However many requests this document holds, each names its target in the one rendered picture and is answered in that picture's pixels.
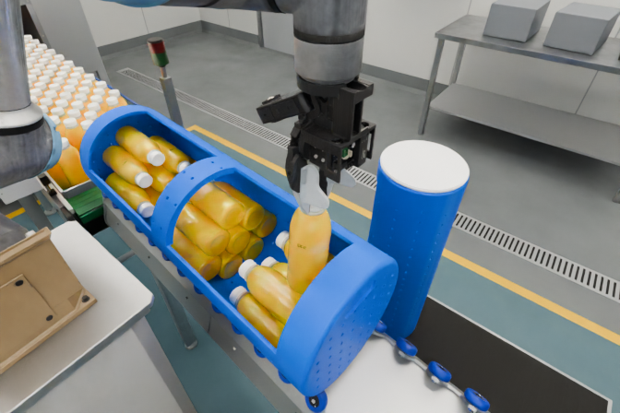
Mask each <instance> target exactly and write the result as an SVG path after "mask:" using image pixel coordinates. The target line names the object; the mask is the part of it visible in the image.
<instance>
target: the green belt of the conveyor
mask: <svg viewBox="0 0 620 413"><path fill-rule="evenodd" d="M66 201H67V202H68V204H69V205H70V206H72V207H73V209H74V211H75V212H76V213H74V214H75V215H76V216H77V217H78V219H79V220H80V221H81V222H82V223H83V224H85V223H87V222H89V221H91V220H93V219H95V218H97V217H99V216H101V215H103V202H102V194H101V189H100V188H99V187H98V186H95V187H93V188H91V189H89V190H88V191H85V192H83V193H81V194H79V195H76V196H73V197H71V198H69V199H68V198H66ZM95 208H96V209H95ZM93 209H94V210H93ZM91 210H92V211H91ZM88 212H89V213H88ZM86 213H87V214H86ZM84 214H85V215H84ZM82 215H83V216H82Z"/></svg>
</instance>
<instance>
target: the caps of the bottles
mask: <svg viewBox="0 0 620 413"><path fill-rule="evenodd" d="M31 39H32V37H31V35H25V36H24V41H25V43H28V42H29V40H31ZM39 43H40V42H39V40H31V41H30V43H29V44H27V47H26V48H25V49H26V57H27V56H29V55H28V53H31V52H32V49H33V48H36V45H35V44H39ZM44 49H47V46H46V44H40V45H38V49H35V50H34V52H35V53H31V54H30V58H27V66H28V68H31V67H32V64H33V63H36V62H37V61H36V59H35V58H39V57H40V53H44V51H43V50H44ZM52 54H55V51H54V49H50V50H46V54H43V55H42V59H40V60H38V61H39V64H36V65H34V67H35V68H36V69H32V70H30V73H31V75H29V83H30V87H32V83H31V81H35V80H37V77H36V76H37V75H40V74H41V70H42V69H44V68H45V66H44V65H46V64H48V63H49V62H48V59H52ZM54 59H55V60H52V61H51V65H48V66H47V68H48V70H46V71H44V72H43V74H44V76H43V77H39V80H40V81H41V82H38V83H36V84H34V86H35V89H32V90H30V95H31V96H30V99H31V101H32V102H34V103H35V102H37V98H36V96H40V95H42V91H41V89H45V88H46V84H45V83H47V82H50V81H51V79H50V78H49V77H51V76H53V75H54V71H55V70H57V69H58V68H57V65H60V64H61V62H60V61H61V60H64V59H65V58H64V56H63V55H61V54H58V55H56V56H55V57H54ZM73 65H74V64H73V62H72V61H65V62H64V66H61V67H60V69H61V72H58V73H56V74H57V76H58V77H56V78H54V79H53V82H54V84H51V85H49V89H50V90H48V91H46V92H44V95H45V97H46V98H43V99H41V100H40V103H41V106H40V107H41V108H42V111H43V112H44V113H46V112H48V108H47V105H51V104H52V103H53V101H52V99H51V98H54V97H56V96H57V95H56V92H55V91H56V90H59V89H60V85H59V84H62V83H64V82H65V81H64V77H67V73H66V72H69V71H71V69H70V67H69V66H73ZM73 70H74V72H75V73H72V74H70V76H71V79H68V80H67V81H66V82H67V84H68V85H67V86H64V91H65V92H62V93H60V94H59V96H60V98H61V100H57V101H56V102H55V104H56V106H57V107H56V108H53V109H51V113H52V115H53V116H50V118H51V119H52V120H53V121H54V123H55V124H59V123H60V119H59V117H58V116H59V115H62V114H64V113H65V112H64V109H63V107H65V106H67V105H68V102H67V100H68V99H71V98H72V95H71V93H70V92H73V91H75V87H74V86H75V85H77V84H78V79H79V78H81V75H80V73H83V72H84V70H83V67H75V68H74V69H73ZM84 78H85V79H86V80H84V81H82V82H81V84H82V86H83V87H81V88H78V91H79V93H80V94H77V95H76V96H75V98H76V100H77V101H74V102H72V103H71V105H72V107H73V110H70V111H68V112H67V114H68V116H69V117H70V118H76V117H79V116H80V111H79V109H81V108H83V107H84V104H83V102H82V101H84V100H86V99H87V96H86V94H87V93H89V87H90V86H92V82H91V80H94V79H95V77H94V75H93V74H87V75H85V76H84ZM96 87H97V88H96V89H94V90H93V93H94V94H95V95H94V96H92V97H90V99H91V101H92V103H90V104H89V105H88V108H89V110H90V111H97V110H99V109H100V105H99V102H101V101H102V97H101V95H103V94H104V88H106V87H107V85H106V82H105V81H100V82H97V83H96ZM108 93H109V95H110V98H107V99H106V101H107V103H108V104H109V105H114V104H116V103H118V99H117V98H116V97H118V96H119V95H120V93H119V90H118V89H112V90H110V91H109V92H108Z"/></svg>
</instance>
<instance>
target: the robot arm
mask: <svg viewBox="0 0 620 413"><path fill-rule="evenodd" d="M102 1H106V2H115V3H117V4H120V5H123V6H131V7H154V6H185V7H204V8H214V9H241V10H252V11H261V12H271V13H282V14H286V13H289V14H292V17H293V44H294V70H295V71H296V72H297V87H298V88H299V89H297V90H295V91H293V92H290V93H287V94H284V95H280V94H278V95H276V96H270V97H269V98H268V99H267V100H264V101H262V105H260V106H259V107H257V108H256V111H257V113H258V115H259V117H260V119H261V121H262V123H263V124H267V123H276V122H279V121H282V120H283V119H285V118H289V117H293V116H296V115H298V119H299V120H298V121H297V122H295V123H294V127H293V129H292V131H291V133H290V135H291V140H290V145H289V146H287V148H288V153H287V158H286V163H285V171H286V176H287V179H288V182H289V185H290V188H291V189H292V192H293V195H294V197H295V199H296V201H297V203H298V205H299V206H300V208H301V209H302V210H303V211H304V212H305V213H307V214H308V213H309V212H310V205H312V206H315V207H320V208H323V209H326V208H328V206H329V200H328V198H329V195H330V193H331V190H332V187H333V184H334V183H336V184H340V185H345V186H349V187H354V186H355V185H356V180H355V178H354V177H353V176H352V175H351V174H350V173H349V172H348V171H347V170H348V169H349V168H350V167H352V166H355V167H357V168H359V167H360V166H361V165H363V164H364V163H365V161H366V158H368V159H371V158H372V155H373V148H374V141H375V134H376V124H374V123H371V122H369V121H366V120H365V119H362V117H363V107H364V99H366V98H367V97H369V96H371V95H373V89H374V83H373V82H370V81H367V80H364V79H361V78H359V76H360V72H361V70H362V62H363V52H364V34H365V24H366V14H367V5H368V0H102ZM55 128H56V124H55V123H54V121H53V120H52V119H51V118H50V117H49V116H48V115H47V114H45V113H44V112H43V111H42V108H41V107H40V106H38V105H37V104H35V103H34V102H32V101H31V99H30V83H29V75H28V66H27V57H26V49H25V41H24V31H23V23H22V15H21V6H20V0H0V189H2V188H5V187H7V186H9V185H12V184H14V183H18V182H21V181H24V180H26V179H31V178H34V177H36V176H38V175H40V174H42V173H43V172H45V171H48V170H50V169H51V168H52V167H54V166H55V165H56V164H57V162H58V161H59V159H60V158H61V155H62V150H63V143H62V137H61V135H60V132H59V131H56V129H55ZM369 134H371V142H370V149H367V146H368V137H369ZM308 160H309V162H311V163H313V164H315V165H316V166H318V167H319V173H318V170H317V168H316V167H315V166H314V165H311V164H310V165H308V164H307V161H308ZM319 178H320V181H319ZM28 232H29V231H28V230H27V229H26V228H24V227H22V226H21V225H19V224H17V222H15V221H13V220H12V219H10V218H8V217H6V216H4V215H3V214H1V213H0V253H1V252H3V251H4V250H5V249H7V248H9V247H10V246H12V245H14V244H16V243H18V242H20V241H22V240H24V239H26V236H25V234H26V233H28Z"/></svg>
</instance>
